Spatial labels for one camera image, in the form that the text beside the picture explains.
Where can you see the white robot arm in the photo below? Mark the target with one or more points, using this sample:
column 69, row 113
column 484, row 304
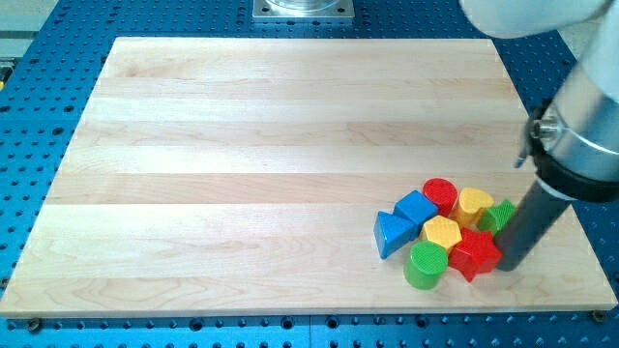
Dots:
column 574, row 141

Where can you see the red cylinder block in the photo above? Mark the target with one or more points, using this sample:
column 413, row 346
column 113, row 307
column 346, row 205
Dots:
column 442, row 193

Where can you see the yellow hexagon block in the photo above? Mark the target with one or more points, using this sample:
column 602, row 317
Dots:
column 442, row 231

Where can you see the green angular block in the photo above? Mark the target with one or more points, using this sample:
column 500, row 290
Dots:
column 495, row 218

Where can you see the wooden board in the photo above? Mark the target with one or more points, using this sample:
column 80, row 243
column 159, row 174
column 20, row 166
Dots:
column 214, row 177

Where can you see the red star block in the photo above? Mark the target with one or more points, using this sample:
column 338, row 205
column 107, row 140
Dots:
column 475, row 254

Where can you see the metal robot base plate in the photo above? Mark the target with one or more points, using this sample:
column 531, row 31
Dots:
column 279, row 9

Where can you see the yellow rounded block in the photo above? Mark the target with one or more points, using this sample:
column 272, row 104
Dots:
column 471, row 205

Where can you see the blue cube block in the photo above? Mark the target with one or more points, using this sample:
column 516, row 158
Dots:
column 416, row 208

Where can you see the green cylinder block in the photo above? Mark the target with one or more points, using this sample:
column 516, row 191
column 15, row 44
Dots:
column 426, row 263

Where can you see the blue triangle block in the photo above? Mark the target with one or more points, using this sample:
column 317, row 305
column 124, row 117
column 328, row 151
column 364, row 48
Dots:
column 392, row 233

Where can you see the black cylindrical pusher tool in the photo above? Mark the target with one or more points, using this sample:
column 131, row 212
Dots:
column 535, row 213

